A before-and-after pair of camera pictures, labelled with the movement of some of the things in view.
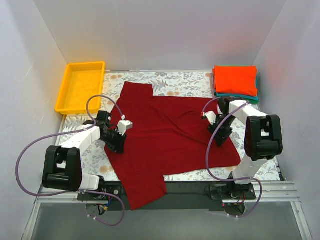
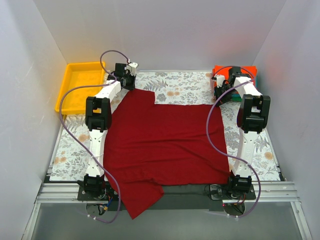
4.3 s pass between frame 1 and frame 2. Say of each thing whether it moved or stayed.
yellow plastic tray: stayed
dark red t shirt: moved
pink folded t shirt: stayed
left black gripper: moved
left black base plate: stayed
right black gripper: moved
